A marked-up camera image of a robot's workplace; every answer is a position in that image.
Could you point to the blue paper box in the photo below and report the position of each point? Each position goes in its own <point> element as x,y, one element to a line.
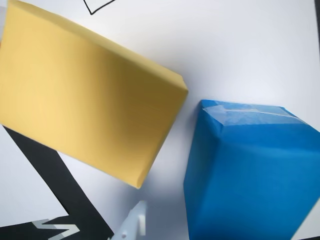
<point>250,175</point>

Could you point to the black WRO mat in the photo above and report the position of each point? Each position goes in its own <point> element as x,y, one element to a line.
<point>75,200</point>

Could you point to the white zone 1 paper sheet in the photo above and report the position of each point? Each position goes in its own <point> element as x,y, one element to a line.
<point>25,187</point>

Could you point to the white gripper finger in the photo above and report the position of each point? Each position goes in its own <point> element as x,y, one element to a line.
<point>133,222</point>

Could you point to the yellow paper box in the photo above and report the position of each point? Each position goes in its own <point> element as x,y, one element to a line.
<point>75,100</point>

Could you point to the white HOME paper sheet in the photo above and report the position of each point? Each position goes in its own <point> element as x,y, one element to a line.
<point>225,50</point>

